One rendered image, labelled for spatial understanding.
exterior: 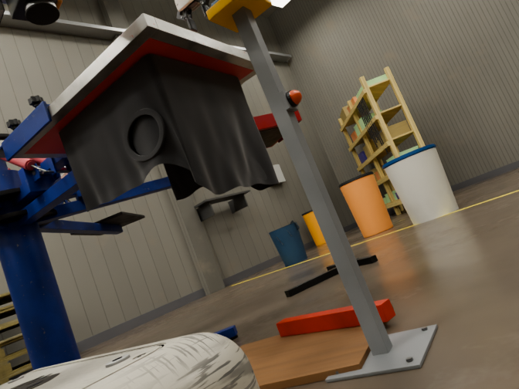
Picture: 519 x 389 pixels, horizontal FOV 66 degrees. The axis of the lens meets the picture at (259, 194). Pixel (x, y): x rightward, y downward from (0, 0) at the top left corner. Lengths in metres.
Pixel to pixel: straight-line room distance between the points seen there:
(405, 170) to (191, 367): 3.86
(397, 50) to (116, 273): 6.92
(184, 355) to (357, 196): 4.67
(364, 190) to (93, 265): 3.54
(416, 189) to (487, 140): 4.67
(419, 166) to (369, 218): 1.15
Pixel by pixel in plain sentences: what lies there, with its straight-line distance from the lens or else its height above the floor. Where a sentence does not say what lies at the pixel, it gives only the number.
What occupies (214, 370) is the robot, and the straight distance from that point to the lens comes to 0.38.
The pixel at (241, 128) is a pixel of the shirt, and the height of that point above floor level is 0.74.
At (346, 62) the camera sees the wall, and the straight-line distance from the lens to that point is 9.81.
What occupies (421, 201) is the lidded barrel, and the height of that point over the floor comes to 0.20.
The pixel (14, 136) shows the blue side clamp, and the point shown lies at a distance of 1.61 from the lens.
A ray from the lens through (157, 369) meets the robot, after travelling 0.37.
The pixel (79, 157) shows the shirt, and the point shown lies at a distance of 1.45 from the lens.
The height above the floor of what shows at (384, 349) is 0.02.
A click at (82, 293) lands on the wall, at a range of 5.56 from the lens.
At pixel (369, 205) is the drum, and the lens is 4.99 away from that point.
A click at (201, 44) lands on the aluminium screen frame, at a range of 1.28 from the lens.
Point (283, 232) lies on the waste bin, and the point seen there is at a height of 0.44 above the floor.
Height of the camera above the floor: 0.33
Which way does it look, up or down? 7 degrees up
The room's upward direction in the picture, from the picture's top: 22 degrees counter-clockwise
